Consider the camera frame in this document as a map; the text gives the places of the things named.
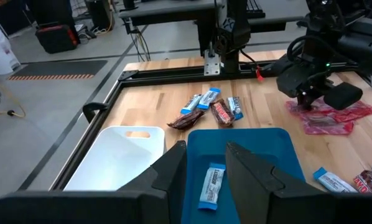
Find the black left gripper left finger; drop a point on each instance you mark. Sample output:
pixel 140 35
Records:
pixel 170 174

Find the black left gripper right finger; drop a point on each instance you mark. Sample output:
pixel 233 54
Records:
pixel 251 186

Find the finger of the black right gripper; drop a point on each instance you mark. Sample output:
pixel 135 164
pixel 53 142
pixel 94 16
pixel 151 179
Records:
pixel 302 101
pixel 310 102

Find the red candy bar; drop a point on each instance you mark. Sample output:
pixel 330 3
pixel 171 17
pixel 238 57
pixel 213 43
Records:
pixel 363 110
pixel 291 107
pixel 326 127

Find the blue white Hershey's candy bar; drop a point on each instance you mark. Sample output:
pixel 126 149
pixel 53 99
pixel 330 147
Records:
pixel 191 104
pixel 211 186
pixel 333 182
pixel 235 108
pixel 208 98

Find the brown Snickers candy bar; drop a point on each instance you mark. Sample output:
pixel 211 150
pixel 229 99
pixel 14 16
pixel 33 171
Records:
pixel 186 119
pixel 369 183
pixel 222 113

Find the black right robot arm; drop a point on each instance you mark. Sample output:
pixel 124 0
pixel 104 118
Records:
pixel 235 31

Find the blue plastic bin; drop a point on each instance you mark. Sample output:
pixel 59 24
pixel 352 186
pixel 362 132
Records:
pixel 204 146

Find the white plastic bin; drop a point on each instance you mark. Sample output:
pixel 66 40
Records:
pixel 111 161

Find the black backlit keyboard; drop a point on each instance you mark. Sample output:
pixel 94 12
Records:
pixel 256 9

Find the grey desk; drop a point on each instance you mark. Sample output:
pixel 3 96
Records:
pixel 167 12

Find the hazard-striped floor mat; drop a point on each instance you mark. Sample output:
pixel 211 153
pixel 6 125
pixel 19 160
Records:
pixel 58 68

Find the black computer tower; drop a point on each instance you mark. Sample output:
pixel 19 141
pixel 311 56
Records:
pixel 99 14

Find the black red tool bag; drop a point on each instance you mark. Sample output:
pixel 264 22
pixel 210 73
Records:
pixel 55 40

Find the silver metal bracket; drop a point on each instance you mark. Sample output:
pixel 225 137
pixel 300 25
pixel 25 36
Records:
pixel 211 65

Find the black frame clamp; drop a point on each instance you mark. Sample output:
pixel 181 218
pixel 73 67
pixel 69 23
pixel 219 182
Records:
pixel 91 109

